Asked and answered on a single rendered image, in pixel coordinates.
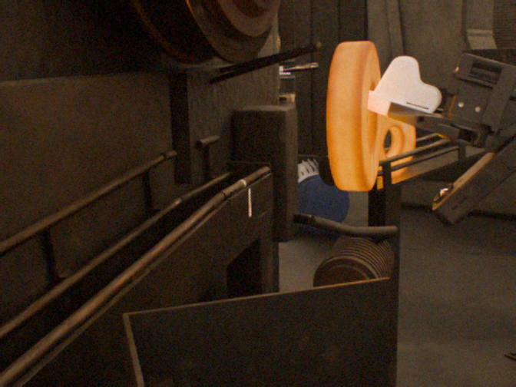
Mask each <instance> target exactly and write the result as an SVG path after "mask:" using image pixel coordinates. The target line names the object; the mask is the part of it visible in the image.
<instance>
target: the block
mask: <svg viewBox="0 0 516 387"><path fill-rule="evenodd" d="M234 127H235V151H236V161H247V163H271V173H273V216H274V224H273V225H272V231H273V242H274V243H287V242H289V240H290V239H291V238H292V237H293V236H294V235H295V234H297V233H298V230H299V224H298V223H294V222H293V214H294V212H297V213H298V212H299V168H298V112H297V110H296V107H294V106H291V105H250V106H246V107H240V108H238V110H236V111H235V114H234Z"/></svg>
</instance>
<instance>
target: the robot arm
mask: <svg viewBox="0 0 516 387"><path fill-rule="evenodd" d="M446 92H448V93H449V95H448V99H446V102H445V105H444V108H443V110H442V109H438V106H439V104H440V103H441V99H442V96H441V92H440V90H439V89H437V88H436V87H433V86H430V85H427V84H424V83H423V82H422V81H421V78H420V74H419V72H418V63H417V61H416V60H415V59H414V58H410V57H399V58H396V59H395V60H394V61H393V62H392V63H391V64H390V65H389V68H388V69H387V71H386V73H385V74H384V76H383V77H382V80H381V81H380V83H379V85H378V87H376V88H375V90H374V91H369V102H368V109H369V110H370V111H374V112H375V113H379V114H382V115H385V116H387V117H390V118H393V119H395V120H397V121H399V122H402V123H405V124H408V125H411V126H413V127H418V128H421V129H423V130H426V131H431V132H434V133H437V135H438V136H439V137H443V138H444V139H448V140H450V141H454V142H457V143H460V144H465V145H468V146H472V147H475V148H479V149H483V147H484V149H485V150H486V151H487V153H486V155H485V156H483V158H481V159H480V160H479V161H478V162H477V163H476V165H473V166H472V167H471V168H470V169H469V170H468V171H466V172H465V173H464V174H463V176H462V177H461V178H458V179H457V180H456V181H455V182H454V183H450V184H449V185H448V186H446V187H444V189H443V190H441V191H440V192H439V194H437V195H436V197H435V199H434V206H433V210H432V213H433V214H434V215H435V217H436V218H437V219H438V220H439V221H440V222H441V223H442V224H443V225H444V226H447V227H451V226H452V225H453V224H454V223H459V222H461V221H462V220H463V219H464V218H466V217H467V215H468V214H469V213H470V212H471V211H472V210H473V209H474V207H475V206H476V205H477V204H478V203H480V201H481V200H482V199H483V198H485V197H486V196H487V195H488V194H490V193H491V192H492V191H493V190H494V189H496V187H497V186H498V185H499V184H501V183H502V182H503V181H504V180H507V179H508V178H509V177H510V176H511V175H512V174H513V173H514V172H515V171H516V67H515V66H511V65H508V64H502V62H499V61H493V60H490V59H487V58H481V57H477V56H474V55H469V54H465V53H464V54H463V55H461V56H460V58H459V61H458V66H457V68H456V70H455V71H453V73H452V76H451V80H450V83H449V86H448V90H446Z"/></svg>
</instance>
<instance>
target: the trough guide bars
mask: <svg viewBox="0 0 516 387"><path fill-rule="evenodd" d="M439 138H440V137H439V136H438V135H437V133H433V134H430V135H428V136H424V137H420V138H417V139H415V144H419V143H422V142H425V141H429V140H432V143H428V144H424V145H422V146H419V147H415V149H414V150H411V151H408V152H405V153H402V154H397V155H395V156H392V157H387V158H385V159H382V160H380V161H379V167H382V169H381V170H378V173H377V177H381V176H382V185H383V187H384V190H385V191H386V190H391V189H392V172H393V171H396V170H400V169H402V168H406V167H410V166H412V165H415V164H419V163H421V162H424V160H428V159H431V158H434V157H438V156H441V155H443V154H447V153H450V152H452V151H456V150H458V160H459V163H460V164H461V163H464V162H466V147H467V146H468V145H465V144H460V143H457V144H455V145H452V146H450V147H445V149H442V150H440V146H442V145H445V144H450V143H452V142H454V141H450V140H448V139H441V140H439ZM390 149H391V147H386V148H385V149H384V151H385V153H386V154H387V153H388V152H389V151H390ZM430 150H432V153H430V154H426V155H423V156H421V157H416V158H413V159H411V160H407V161H405V163H401V164H397V165H395V166H392V165H391V163H394V161H397V160H401V159H404V158H407V157H411V156H413V155H416V154H420V153H423V152H426V151H430Z"/></svg>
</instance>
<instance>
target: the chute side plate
mask: <svg viewBox="0 0 516 387"><path fill-rule="evenodd" d="M249 189H250V208H251V216H250V210H249ZM269 208H271V209H272V225H273V224H274V216H273V173H269V174H267V175H265V177H263V178H261V179H259V180H258V181H255V182H254V183H252V184H251V185H249V186H248V187H245V188H244V190H241V191H240V192H238V193H236V194H234V195H233V196H232V197H229V198H227V200H225V201H224V202H223V203H222V204H221V205H220V206H219V207H218V208H216V209H215V210H213V211H212V212H211V213H210V214H209V216H208V217H206V218H205V219H204V220H202V221H201V222H200V223H198V224H197V225H196V226H195V227H194V229H192V230H191V231H190V232H189V233H188V234H187V235H185V236H184V237H183V238H182V239H181V240H179V242H178V243H176V244H175V245H174V246H173V247H171V248H170V249H169V250H168V251H167V252H166V253H165V254H164V255H163V256H162V257H161V258H160V259H158V260H157V261H156V262H155V263H154V264H153V265H151V266H149V267H148V269H147V270H146V271H144V273H142V274H141V275H140V276H139V277H138V278H137V279H135V280H134V281H133V283H131V284H130V285H129V286H128V287H127V288H126V289H124V290H123V291H121V292H120V293H119V294H118V295H117V296H116V297H115V298H114V299H113V300H112V301H110V302H109V303H108V304H107V305H106V306H104V307H103V308H102V309H101V311H100V312H99V313H97V314H96V315H95V316H93V317H92V318H91V319H89V320H88V321H87V322H86V323H85V325H84V326H82V327H81V328H80V329H79V330H78V331H76V332H75V333H74V334H73V335H72V336H70V337H69V338H68V340H67V341H66V342H64V343H62V344H61V345H60V346H59V347H58V348H57V349H56V350H55V351H54V352H53V353H52V354H51V355H49V356H48V357H47V358H46V359H45V360H44V361H42V362H41V363H40V364H39V365H38V366H36V367H35V369H33V370H32V371H31V372H30V373H28V374H27V375H26V377H24V378H23V379H22V380H21V381H20V382H18V384H17V385H15V386H14V387H123V386H124V385H125V384H126V383H127V367H126V356H125V345H124V326H123V316H122V315H123V313H127V314H128V313H133V312H140V311H145V310H152V309H157V308H164V307H170V306H181V305H187V304H194V303H196V302H197V300H198V299H199V298H200V297H201V296H202V294H204V293H205V292H206V291H207V289H208V288H209V287H210V286H211V285H212V284H213V282H214V280H216V279H217V278H218V276H219V275H220V274H221V273H222V272H223V271H224V270H225V269H226V267H227V266H228V264H229V263H231V262H232V261H233V260H234V259H235V258H236V257H237V256H239V255H240V253H241V252H242V251H244V250H245V249H246V248H247V247H248V246H249V245H250V244H251V243H253V242H254V240H256V239H257V238H258V237H259V236H260V216H261V214H263V213H264V212H265V211H267V210H268V209H269Z"/></svg>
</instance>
